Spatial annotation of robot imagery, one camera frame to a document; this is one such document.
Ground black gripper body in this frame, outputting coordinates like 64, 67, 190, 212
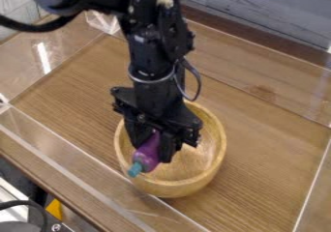
110, 77, 202, 147

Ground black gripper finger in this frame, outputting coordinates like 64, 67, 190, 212
160, 130, 186, 163
125, 117, 155, 148

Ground purple toy eggplant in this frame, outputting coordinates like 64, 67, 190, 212
129, 130, 161, 178

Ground brown wooden bowl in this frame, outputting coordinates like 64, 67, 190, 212
114, 101, 228, 198

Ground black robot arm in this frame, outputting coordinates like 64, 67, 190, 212
0, 0, 202, 163

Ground yellow black base equipment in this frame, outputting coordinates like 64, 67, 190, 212
0, 177, 87, 232

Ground clear acrylic tray wall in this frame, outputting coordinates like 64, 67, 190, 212
0, 18, 331, 232

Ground clear acrylic corner bracket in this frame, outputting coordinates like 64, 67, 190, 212
84, 11, 122, 36

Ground black cable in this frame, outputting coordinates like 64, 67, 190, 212
0, 199, 50, 232

